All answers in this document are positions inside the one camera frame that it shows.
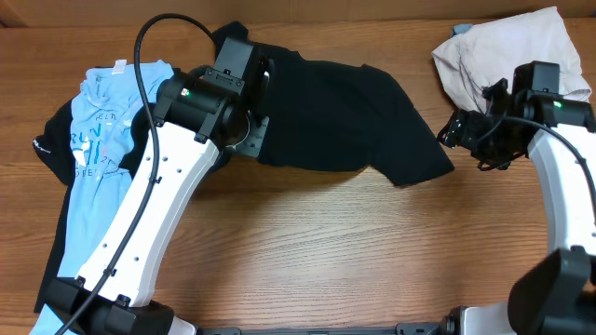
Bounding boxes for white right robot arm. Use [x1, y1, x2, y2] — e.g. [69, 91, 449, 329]
[434, 60, 595, 335]

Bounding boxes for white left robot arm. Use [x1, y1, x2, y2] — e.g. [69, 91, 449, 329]
[47, 51, 269, 334]

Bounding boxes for white folded garment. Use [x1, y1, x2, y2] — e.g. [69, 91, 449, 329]
[432, 7, 592, 113]

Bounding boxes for blue garment under white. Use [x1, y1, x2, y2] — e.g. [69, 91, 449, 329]
[450, 23, 473, 37]

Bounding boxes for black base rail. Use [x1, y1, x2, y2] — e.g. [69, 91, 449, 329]
[197, 322, 440, 335]

